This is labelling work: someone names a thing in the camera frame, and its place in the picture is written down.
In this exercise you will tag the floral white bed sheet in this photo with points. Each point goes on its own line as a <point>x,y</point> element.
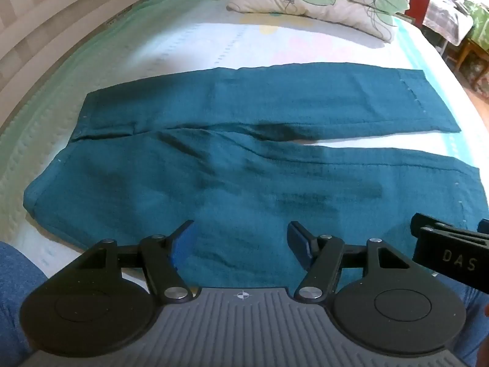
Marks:
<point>229,38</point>

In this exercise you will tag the green patterned cloth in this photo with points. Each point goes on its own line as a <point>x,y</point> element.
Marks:
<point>479,23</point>

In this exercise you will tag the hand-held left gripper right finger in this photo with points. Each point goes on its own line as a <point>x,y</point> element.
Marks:
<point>301,247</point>

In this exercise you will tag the person's left jeans leg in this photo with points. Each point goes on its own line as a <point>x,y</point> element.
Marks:
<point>17,298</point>

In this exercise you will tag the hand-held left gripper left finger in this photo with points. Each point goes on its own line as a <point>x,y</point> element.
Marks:
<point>182,244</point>

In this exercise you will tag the wooden stool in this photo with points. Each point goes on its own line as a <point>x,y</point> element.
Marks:
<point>472,59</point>

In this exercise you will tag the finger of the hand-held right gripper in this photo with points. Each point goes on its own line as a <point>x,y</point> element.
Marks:
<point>429,223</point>

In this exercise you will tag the grey checkered cloth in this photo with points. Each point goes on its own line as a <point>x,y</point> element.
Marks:
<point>447,7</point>

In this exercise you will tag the teal pants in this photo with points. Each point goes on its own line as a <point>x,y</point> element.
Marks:
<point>237,183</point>

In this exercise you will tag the white slatted headboard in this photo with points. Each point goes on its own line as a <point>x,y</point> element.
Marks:
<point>42,23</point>

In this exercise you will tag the person's jeans leg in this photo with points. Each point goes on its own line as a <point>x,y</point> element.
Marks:
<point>475,313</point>
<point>17,298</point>

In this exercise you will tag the person's right jeans leg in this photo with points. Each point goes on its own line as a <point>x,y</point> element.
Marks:
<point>475,313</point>

